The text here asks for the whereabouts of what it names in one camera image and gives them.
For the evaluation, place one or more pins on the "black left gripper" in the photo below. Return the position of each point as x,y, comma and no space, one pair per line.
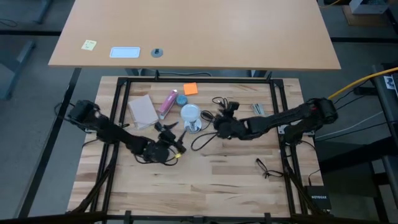
175,145

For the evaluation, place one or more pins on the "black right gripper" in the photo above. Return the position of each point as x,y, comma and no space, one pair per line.
231,112

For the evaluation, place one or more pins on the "white reflector lightbulb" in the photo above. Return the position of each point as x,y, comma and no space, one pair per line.
190,112

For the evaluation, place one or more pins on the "pink stapler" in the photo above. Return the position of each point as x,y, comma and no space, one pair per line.
168,104

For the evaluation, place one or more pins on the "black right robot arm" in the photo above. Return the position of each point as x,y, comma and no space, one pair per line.
280,119

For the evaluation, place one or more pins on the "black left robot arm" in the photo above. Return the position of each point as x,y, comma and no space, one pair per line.
118,135

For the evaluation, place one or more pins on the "grey metal hinge piece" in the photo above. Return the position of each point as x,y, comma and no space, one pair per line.
258,109

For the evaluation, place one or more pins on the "small blue patterned bowl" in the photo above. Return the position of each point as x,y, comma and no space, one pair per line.
182,100

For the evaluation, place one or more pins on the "orange sticky note pad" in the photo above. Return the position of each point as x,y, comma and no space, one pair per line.
190,88

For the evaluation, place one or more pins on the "brown wooden desk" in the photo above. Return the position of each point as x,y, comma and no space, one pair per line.
192,31

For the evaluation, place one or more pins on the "white rectangular desk plate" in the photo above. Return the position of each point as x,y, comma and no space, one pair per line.
125,52

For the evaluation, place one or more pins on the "yellow sticky note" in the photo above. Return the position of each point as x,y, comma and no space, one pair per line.
89,45

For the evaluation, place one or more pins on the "black power strip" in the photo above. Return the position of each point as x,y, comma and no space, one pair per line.
365,91

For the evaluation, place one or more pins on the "grey box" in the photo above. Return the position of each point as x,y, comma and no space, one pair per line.
368,6

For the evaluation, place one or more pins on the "grey desk leg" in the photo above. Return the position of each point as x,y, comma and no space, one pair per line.
18,62

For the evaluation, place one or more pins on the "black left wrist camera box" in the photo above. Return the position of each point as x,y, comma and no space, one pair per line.
168,135

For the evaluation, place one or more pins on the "black table frame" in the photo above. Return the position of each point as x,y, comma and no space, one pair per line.
199,80

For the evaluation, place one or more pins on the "black Netgear switch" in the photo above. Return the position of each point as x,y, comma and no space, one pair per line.
318,197

